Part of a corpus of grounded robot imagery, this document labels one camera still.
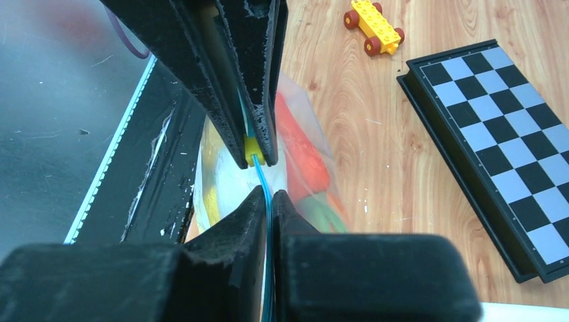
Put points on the yellow toy pear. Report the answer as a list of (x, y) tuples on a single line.
[(210, 145)]

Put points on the white plastic basket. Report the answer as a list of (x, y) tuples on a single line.
[(499, 312)]

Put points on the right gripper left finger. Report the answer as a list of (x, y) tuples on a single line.
[(133, 275)]

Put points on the yellow toy brick car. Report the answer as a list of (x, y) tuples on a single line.
[(381, 36)]

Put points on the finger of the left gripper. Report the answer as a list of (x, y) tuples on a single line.
[(185, 37), (254, 34)]

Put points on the black grey chessboard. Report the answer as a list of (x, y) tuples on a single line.
[(506, 148)]

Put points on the toy orange carrot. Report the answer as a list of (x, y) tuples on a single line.
[(306, 172)]

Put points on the clear zip top bag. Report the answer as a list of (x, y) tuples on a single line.
[(269, 241)]

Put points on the green toy cabbage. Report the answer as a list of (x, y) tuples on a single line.
[(320, 212)]

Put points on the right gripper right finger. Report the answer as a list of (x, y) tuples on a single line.
[(366, 276)]

